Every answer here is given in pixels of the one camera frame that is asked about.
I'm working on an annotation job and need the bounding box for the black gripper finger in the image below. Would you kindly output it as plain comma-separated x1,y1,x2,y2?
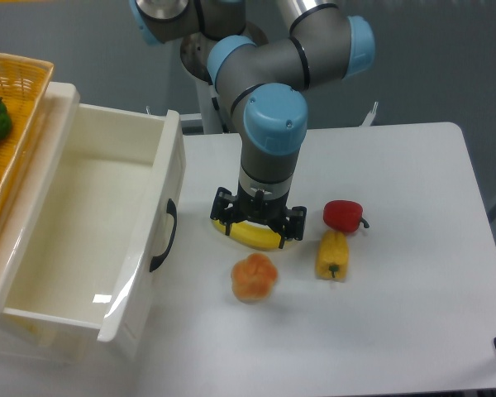
268,206,307,249
210,187,242,236

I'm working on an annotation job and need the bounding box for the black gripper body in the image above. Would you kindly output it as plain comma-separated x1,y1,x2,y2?
234,182,290,226

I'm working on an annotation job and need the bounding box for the white plastic drawer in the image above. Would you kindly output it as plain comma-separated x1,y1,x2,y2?
3,104,185,347

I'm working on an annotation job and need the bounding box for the white table bracket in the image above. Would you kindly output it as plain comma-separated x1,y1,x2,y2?
361,101,379,127

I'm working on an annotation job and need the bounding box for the black drawer handle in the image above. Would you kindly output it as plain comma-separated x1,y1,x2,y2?
149,198,178,273

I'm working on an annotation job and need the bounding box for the white drawer cabinet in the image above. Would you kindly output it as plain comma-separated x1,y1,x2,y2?
0,81,150,367

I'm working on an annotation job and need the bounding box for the yellow woven basket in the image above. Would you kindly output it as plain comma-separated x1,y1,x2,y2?
0,53,54,218

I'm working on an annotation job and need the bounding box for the round orange bread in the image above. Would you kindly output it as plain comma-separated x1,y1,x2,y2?
231,253,279,303

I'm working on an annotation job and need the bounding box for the yellow bell pepper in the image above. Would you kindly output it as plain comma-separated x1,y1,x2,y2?
315,230,350,281

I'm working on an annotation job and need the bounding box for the yellow banana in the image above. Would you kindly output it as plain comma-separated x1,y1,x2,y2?
227,222,298,251

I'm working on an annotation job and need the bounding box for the red bell pepper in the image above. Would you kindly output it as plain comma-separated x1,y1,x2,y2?
322,200,370,233

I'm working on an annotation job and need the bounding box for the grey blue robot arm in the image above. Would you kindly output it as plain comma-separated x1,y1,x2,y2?
130,1,375,249

